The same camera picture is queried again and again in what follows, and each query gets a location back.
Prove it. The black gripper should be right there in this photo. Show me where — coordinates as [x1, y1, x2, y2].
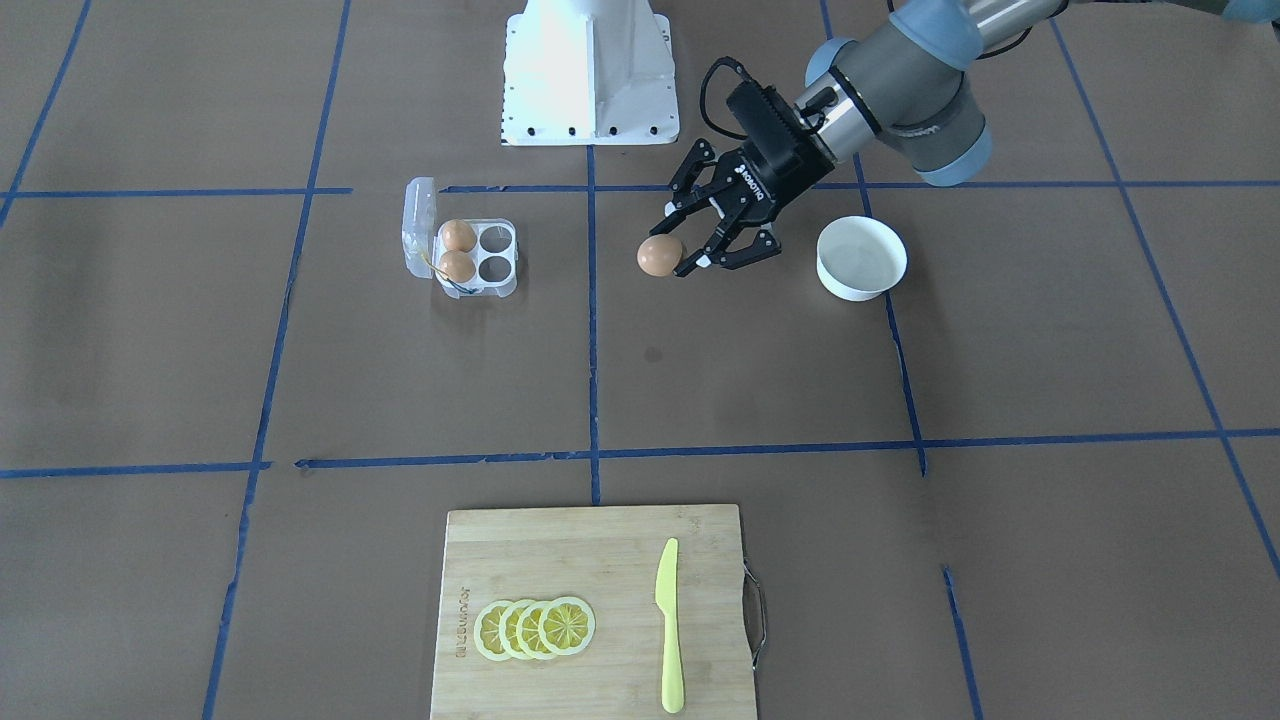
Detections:
[664, 79, 833, 277]

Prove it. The brown egg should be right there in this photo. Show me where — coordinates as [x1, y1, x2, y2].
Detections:
[438, 219, 477, 252]
[636, 234, 686, 277]
[436, 250, 477, 284]

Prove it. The clear plastic egg box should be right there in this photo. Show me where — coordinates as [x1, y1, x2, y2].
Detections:
[401, 177, 518, 299]

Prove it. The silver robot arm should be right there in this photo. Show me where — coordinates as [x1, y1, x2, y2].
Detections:
[637, 1, 1068, 277]

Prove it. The white round bowl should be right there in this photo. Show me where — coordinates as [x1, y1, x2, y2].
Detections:
[815, 217, 909, 302]

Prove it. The wooden cutting board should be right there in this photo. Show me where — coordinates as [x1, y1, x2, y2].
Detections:
[429, 503, 758, 719]

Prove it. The yellow plastic knife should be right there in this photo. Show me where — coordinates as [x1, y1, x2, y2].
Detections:
[654, 537, 685, 715]

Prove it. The yellow lemon slice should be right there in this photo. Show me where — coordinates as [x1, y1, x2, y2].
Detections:
[472, 600, 513, 662]
[538, 596, 596, 657]
[515, 601, 556, 661]
[498, 600, 532, 661]

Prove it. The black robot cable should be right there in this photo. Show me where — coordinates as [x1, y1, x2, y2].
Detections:
[698, 56, 762, 141]

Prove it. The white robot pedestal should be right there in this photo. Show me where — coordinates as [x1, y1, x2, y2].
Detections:
[500, 1, 681, 147]

